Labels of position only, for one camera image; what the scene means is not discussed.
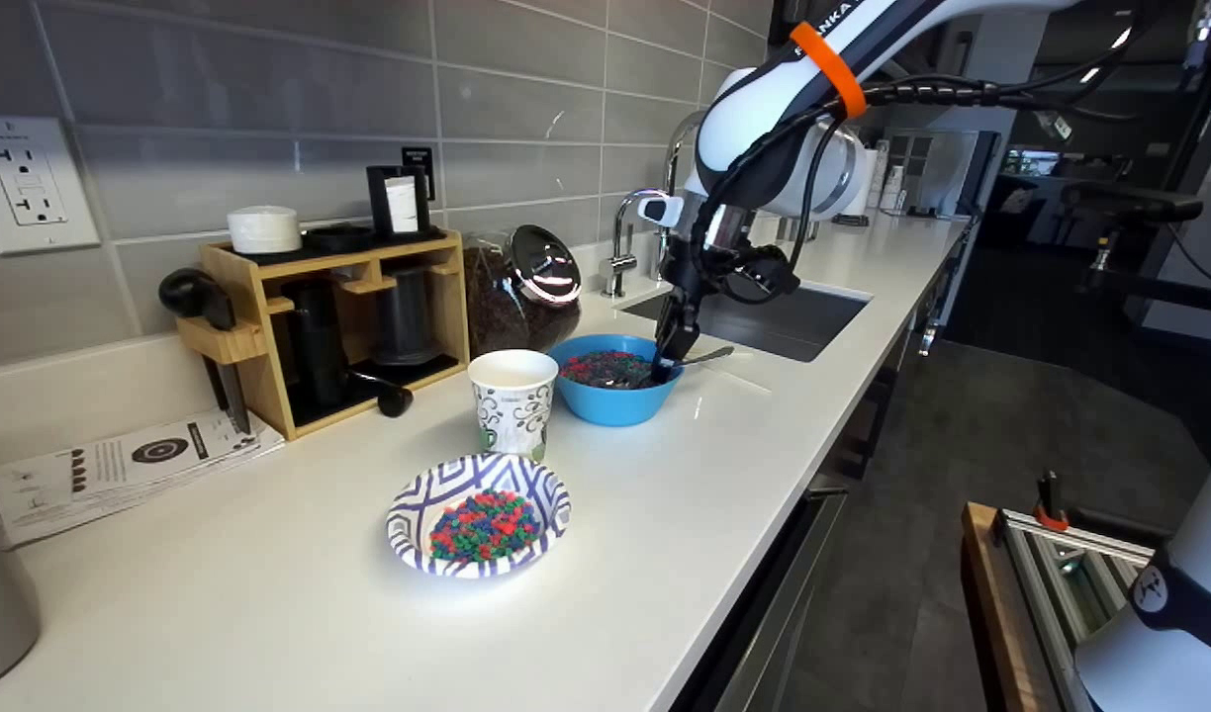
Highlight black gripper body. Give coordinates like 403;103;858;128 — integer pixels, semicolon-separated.
660;195;746;328

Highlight dark metal spoon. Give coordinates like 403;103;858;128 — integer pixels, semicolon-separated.
656;339;741;380

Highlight beads in blue bowl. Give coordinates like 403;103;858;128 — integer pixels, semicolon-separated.
559;344;675;391

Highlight blue plastic bowl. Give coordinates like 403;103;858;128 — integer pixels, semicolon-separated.
548;328;688;432

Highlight beads in paper bowl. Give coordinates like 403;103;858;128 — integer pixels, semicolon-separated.
429;485;548;567

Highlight small chrome faucet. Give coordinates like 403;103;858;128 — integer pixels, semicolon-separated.
601;195;675;302

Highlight steel sink basin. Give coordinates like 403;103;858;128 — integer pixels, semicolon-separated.
621;278;874;369

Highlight white patterned mug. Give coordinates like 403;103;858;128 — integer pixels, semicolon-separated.
464;344;563;464

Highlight glass carafe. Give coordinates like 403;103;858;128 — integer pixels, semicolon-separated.
366;261;456;374

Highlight black coffee scoop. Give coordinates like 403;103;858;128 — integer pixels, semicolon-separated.
350;369;421;420

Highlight dark under-counter cabinets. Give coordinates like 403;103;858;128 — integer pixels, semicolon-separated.
665;215;977;712

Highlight black disc lid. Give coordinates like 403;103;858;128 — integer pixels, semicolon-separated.
296;221;384;256

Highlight black coffee press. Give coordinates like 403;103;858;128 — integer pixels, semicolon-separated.
271;274;362;427

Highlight red black clamp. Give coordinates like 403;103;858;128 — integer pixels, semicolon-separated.
1032;465;1072;539

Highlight wooden cart with rails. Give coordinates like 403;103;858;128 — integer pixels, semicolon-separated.
957;497;1161;712

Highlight wooden coffee rack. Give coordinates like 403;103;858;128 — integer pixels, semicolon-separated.
169;229;474;444

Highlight white round container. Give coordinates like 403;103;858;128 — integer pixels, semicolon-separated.
221;203;307;256

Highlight black coffee tamper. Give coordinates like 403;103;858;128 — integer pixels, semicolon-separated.
155;264;242;331

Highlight white printed pamphlet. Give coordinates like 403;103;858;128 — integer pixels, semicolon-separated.
0;409;291;551

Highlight orange cable strap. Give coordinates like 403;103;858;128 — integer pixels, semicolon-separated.
787;16;874;121

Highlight small black wall device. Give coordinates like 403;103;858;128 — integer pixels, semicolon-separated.
399;141;439;203

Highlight black picture frame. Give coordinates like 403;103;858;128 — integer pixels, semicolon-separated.
366;161;432;245

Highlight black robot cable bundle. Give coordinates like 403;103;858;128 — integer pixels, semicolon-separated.
656;72;1211;279

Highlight white wall outlet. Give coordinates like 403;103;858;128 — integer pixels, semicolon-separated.
0;109;103;256

